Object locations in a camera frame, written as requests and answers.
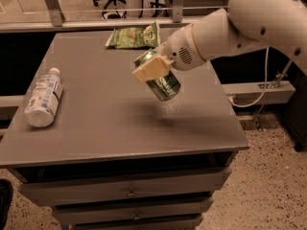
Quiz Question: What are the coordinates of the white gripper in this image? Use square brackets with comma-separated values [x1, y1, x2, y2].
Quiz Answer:
[132, 25, 205, 82]

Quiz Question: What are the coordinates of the green soda can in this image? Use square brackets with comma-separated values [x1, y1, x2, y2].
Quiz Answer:
[134, 48, 180, 101]

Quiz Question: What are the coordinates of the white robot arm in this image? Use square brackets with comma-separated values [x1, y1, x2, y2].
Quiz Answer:
[132, 0, 307, 82]

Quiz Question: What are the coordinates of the green chip bag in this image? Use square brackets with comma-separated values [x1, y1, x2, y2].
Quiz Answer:
[106, 22, 160, 49]

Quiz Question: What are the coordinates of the grey drawer cabinet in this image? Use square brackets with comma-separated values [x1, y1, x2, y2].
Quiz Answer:
[0, 31, 248, 230]

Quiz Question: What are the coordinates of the white plastic water bottle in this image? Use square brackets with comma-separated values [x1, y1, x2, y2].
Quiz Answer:
[24, 68, 62, 127]

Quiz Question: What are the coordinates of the top drawer knob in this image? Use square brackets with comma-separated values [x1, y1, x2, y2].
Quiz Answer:
[127, 190, 137, 198]

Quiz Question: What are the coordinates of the drawer knob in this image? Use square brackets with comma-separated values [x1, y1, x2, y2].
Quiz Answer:
[132, 212, 142, 220]
[127, 190, 137, 198]

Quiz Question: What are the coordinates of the black shoe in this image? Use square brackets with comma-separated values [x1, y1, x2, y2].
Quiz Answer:
[0, 179, 13, 230]

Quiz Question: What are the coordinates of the white cable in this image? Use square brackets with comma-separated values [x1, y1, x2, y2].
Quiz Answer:
[228, 47, 271, 108]

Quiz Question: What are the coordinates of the metal railing frame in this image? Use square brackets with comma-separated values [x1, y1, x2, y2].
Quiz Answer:
[0, 0, 227, 34]

